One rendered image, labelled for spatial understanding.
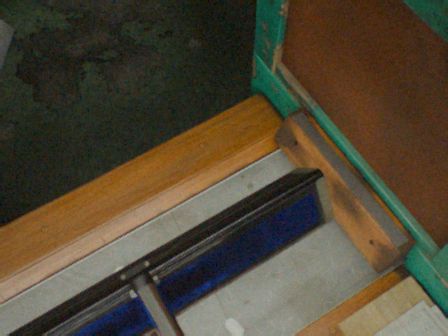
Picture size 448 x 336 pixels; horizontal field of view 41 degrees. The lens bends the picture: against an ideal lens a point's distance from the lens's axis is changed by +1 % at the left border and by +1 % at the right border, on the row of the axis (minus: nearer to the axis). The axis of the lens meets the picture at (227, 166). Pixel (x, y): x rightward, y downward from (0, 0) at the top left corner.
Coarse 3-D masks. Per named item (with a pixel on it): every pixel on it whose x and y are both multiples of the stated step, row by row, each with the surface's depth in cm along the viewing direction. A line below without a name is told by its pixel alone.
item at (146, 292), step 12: (144, 264) 63; (120, 276) 63; (144, 276) 62; (156, 276) 63; (132, 288) 62; (144, 288) 61; (156, 288) 61; (144, 300) 61; (156, 300) 60; (156, 312) 60; (168, 312) 60; (156, 324) 60; (168, 324) 59
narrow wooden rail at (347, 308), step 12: (384, 276) 99; (396, 276) 98; (408, 276) 99; (372, 288) 98; (384, 288) 98; (348, 300) 97; (360, 300) 97; (372, 300) 97; (336, 312) 96; (348, 312) 96; (312, 324) 95; (324, 324) 95; (336, 324) 95
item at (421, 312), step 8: (424, 304) 95; (408, 312) 94; (416, 312) 94; (424, 312) 94; (432, 312) 94; (440, 312) 94; (400, 320) 94; (408, 320) 94; (416, 320) 94; (424, 320) 94; (432, 320) 94; (440, 320) 94; (384, 328) 93; (392, 328) 93; (400, 328) 93; (408, 328) 93; (416, 328) 93; (424, 328) 93; (432, 328) 93; (440, 328) 93
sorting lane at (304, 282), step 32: (288, 160) 112; (224, 192) 108; (160, 224) 105; (192, 224) 105; (96, 256) 102; (128, 256) 103; (288, 256) 103; (320, 256) 103; (352, 256) 103; (32, 288) 100; (64, 288) 100; (224, 288) 100; (256, 288) 100; (288, 288) 100; (320, 288) 100; (352, 288) 100; (0, 320) 97; (192, 320) 97; (224, 320) 97; (256, 320) 97; (288, 320) 97
